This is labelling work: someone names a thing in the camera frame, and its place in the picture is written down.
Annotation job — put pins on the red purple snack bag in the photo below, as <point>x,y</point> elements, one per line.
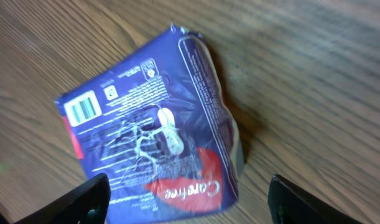
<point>156,124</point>

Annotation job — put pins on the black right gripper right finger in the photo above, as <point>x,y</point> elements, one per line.
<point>291,204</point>

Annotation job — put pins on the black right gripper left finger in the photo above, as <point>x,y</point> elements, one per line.
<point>86,204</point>

